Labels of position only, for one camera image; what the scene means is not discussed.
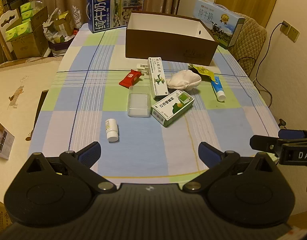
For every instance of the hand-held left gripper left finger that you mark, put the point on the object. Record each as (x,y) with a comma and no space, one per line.
(89,153)

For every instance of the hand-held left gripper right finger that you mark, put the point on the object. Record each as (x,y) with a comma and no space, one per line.
(209,154)

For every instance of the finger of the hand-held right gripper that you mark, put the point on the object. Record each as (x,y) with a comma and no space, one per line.
(293,134)
(264,143)

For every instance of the green medicine box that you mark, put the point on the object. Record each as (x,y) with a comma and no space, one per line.
(172,107)

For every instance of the blue toothpaste tube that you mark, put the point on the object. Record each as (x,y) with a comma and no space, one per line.
(217,87)

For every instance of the clear plastic case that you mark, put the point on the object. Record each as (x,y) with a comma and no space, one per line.
(138,102)

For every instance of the white cloth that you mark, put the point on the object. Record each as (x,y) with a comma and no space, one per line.
(183,80)

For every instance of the white ointment box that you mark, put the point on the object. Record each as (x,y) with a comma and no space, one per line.
(157,77)

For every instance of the white hair clip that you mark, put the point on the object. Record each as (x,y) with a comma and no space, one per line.
(141,67)

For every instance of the brown storage box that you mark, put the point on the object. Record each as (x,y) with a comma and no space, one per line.
(168,47)

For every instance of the white pill bottle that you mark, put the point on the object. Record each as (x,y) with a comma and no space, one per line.
(111,130)

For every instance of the yellow-green snack packet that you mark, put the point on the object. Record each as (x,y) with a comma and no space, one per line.
(204,72)

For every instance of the red snack packet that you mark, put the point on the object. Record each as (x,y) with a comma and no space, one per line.
(129,78)

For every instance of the small printed booklet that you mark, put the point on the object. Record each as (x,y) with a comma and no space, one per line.
(1,140)

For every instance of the chair with quilted cover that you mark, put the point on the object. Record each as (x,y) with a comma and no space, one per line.
(251,42)

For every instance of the cream printed bedsheet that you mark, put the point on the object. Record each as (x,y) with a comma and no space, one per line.
(13,85)

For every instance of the dark trash bin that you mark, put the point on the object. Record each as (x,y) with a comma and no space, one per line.
(58,48)

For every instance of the large cardboard box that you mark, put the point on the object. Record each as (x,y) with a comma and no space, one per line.
(26,45)

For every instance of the clear plastic bag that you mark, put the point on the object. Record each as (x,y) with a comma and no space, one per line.
(49,27)

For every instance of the small open cardboard box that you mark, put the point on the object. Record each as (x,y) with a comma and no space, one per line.
(64,22)

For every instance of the light blue milk carton box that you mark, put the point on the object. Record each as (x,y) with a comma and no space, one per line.
(213,17)

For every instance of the dark blue milk carton box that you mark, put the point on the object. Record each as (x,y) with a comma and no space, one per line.
(106,10)

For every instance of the green tissue packs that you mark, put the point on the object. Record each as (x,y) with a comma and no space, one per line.
(26,8)

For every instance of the white carved board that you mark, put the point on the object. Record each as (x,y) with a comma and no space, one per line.
(8,17)

